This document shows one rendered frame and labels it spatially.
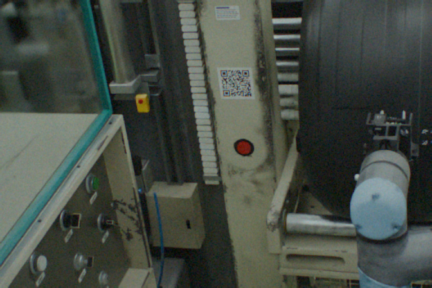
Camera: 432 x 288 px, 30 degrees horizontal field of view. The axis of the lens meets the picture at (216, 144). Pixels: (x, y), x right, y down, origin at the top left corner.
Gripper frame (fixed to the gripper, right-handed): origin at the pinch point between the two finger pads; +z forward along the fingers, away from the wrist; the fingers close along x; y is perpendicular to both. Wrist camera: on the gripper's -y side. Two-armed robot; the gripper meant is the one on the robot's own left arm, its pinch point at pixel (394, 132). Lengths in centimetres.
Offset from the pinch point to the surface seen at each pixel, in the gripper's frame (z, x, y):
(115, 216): -1, 56, -20
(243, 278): 29, 39, -52
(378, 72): 3.5, 3.0, 9.9
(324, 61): 4.6, 12.7, 11.7
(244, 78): 22.4, 32.5, 2.0
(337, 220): 19.8, 13.5, -29.6
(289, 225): 18.9, 24.0, -31.0
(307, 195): 47, 25, -38
